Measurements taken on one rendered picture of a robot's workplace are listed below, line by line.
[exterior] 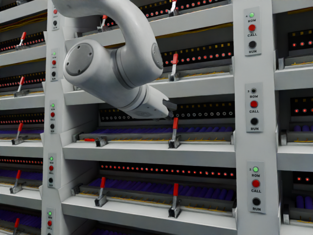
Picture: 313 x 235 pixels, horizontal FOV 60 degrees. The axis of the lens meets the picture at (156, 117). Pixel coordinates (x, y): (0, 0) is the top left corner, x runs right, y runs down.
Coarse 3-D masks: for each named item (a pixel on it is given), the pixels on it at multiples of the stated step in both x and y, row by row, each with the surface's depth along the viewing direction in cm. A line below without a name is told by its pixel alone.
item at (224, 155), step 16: (80, 128) 105; (64, 144) 97; (80, 144) 97; (112, 144) 91; (128, 144) 89; (144, 144) 86; (160, 144) 84; (192, 144) 79; (96, 160) 91; (112, 160) 88; (128, 160) 85; (144, 160) 82; (160, 160) 80; (176, 160) 77; (192, 160) 75; (208, 160) 73; (224, 160) 71
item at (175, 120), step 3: (174, 117) 81; (177, 117) 81; (174, 120) 81; (177, 120) 80; (174, 123) 80; (177, 123) 80; (174, 126) 80; (174, 129) 80; (174, 132) 79; (174, 135) 79; (174, 138) 79
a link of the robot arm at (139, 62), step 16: (64, 0) 46; (80, 0) 45; (96, 0) 44; (112, 0) 43; (128, 0) 46; (80, 16) 50; (112, 16) 44; (128, 16) 43; (144, 16) 47; (128, 32) 43; (144, 32) 44; (128, 48) 45; (144, 48) 44; (128, 64) 45; (144, 64) 44; (160, 64) 47; (128, 80) 46; (144, 80) 47
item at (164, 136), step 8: (80, 136) 101; (88, 136) 99; (96, 136) 97; (112, 136) 94; (120, 136) 93; (128, 136) 92; (136, 136) 90; (144, 136) 89; (152, 136) 87; (160, 136) 86; (168, 136) 85; (184, 136) 83; (192, 136) 82; (200, 136) 80; (208, 136) 79; (216, 136) 78; (224, 136) 77
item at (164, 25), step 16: (176, 0) 83; (192, 0) 95; (208, 0) 93; (224, 0) 91; (160, 16) 89; (176, 16) 79; (192, 16) 77; (208, 16) 75; (224, 16) 73; (64, 32) 99; (80, 32) 104; (96, 32) 101; (112, 32) 90; (160, 32) 82; (176, 32) 80; (192, 32) 91
